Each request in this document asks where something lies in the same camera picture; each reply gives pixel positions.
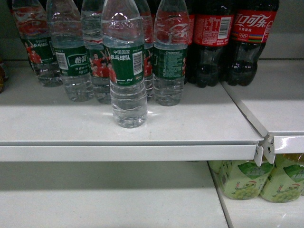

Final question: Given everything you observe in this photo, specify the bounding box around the water bottle green label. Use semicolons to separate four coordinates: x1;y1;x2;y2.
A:
101;0;147;128

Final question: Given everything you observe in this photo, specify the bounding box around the white lower shelf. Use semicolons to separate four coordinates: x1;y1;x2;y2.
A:
0;161;228;228

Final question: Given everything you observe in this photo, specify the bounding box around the white shelf with water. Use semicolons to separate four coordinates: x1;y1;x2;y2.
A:
0;61;261;162

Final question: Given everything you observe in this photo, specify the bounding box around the white right adjoining shelf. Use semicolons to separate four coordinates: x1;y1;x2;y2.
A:
222;59;304;163

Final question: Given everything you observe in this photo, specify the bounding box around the far left water bottle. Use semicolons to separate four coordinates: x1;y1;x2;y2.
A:
12;0;62;87

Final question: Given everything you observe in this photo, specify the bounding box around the left cola bottle red label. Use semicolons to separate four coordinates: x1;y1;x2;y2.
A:
185;0;236;88

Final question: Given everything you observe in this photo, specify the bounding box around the cola bottle red label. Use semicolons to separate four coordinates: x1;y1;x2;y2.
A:
185;0;236;88
225;0;279;86

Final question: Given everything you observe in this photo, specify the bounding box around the left green grape juice bottle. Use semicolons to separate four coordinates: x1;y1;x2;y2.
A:
209;160;274;200

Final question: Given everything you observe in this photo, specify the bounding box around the green grape juice bottle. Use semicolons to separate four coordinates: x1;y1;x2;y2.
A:
209;160;274;200
260;153;304;203

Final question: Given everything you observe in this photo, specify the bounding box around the right cola bottle red label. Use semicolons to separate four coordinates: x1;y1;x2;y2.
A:
225;0;279;86

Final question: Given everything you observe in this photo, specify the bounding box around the right green grape juice bottle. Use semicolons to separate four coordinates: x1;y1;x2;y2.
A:
260;153;304;203

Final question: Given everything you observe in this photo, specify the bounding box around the yellow lemon tea bottle left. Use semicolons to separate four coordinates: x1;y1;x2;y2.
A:
0;59;9;93

